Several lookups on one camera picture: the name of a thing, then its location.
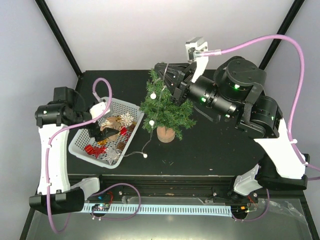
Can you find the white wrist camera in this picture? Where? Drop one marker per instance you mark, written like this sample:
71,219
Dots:
102,109
194,48

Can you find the red star ornament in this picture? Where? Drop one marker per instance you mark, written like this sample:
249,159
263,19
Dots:
99,150

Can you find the white slotted cable duct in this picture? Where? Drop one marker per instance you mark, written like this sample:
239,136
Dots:
162,209

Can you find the left black frame post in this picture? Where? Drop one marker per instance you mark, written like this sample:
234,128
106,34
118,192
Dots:
49,18

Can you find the clear wire string lights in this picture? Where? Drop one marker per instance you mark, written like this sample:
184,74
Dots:
158,87

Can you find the left circuit board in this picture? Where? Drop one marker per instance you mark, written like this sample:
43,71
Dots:
104,207

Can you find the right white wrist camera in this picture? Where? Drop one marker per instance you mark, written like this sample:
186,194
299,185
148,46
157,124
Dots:
194,48

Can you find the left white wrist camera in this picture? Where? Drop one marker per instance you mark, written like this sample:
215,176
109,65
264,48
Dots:
102,109

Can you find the white plastic basket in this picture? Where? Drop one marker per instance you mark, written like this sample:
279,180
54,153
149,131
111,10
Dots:
82,139

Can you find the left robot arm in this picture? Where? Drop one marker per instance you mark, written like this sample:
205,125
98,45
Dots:
54,193

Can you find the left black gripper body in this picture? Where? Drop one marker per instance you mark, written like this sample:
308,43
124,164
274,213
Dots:
93,131

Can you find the black frame post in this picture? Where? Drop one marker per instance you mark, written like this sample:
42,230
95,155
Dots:
285,25
49,18

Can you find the gold gift box ornament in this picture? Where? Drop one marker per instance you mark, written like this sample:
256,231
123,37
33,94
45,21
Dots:
102,142

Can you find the red santa ornament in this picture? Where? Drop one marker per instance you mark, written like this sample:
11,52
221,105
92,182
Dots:
123,131

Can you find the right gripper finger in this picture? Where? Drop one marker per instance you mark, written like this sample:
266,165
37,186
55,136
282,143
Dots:
173,83
163,69

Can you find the silver star ornament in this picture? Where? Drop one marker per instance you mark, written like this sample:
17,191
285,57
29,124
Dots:
111,156

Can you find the circuit board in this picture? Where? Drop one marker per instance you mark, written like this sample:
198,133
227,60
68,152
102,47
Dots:
104,207
249,207

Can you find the small green christmas tree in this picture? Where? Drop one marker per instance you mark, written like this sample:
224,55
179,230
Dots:
170,115

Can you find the white snowflake ornament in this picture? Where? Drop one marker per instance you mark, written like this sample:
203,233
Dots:
126,119

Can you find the right circuit board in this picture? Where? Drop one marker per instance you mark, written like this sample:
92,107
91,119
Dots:
249,207

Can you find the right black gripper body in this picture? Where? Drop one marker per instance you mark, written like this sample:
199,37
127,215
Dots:
189,73

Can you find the brown pine cone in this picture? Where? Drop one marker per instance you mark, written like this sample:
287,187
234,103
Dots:
121,146
131,127

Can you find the right black frame post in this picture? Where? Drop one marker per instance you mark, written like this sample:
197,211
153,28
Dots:
285,25

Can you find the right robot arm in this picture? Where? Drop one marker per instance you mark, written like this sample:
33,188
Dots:
236,92

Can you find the beige burlap sack ornament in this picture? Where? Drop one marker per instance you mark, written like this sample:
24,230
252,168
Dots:
112,125

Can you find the red gold gift ornament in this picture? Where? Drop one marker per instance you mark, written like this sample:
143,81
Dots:
90,150

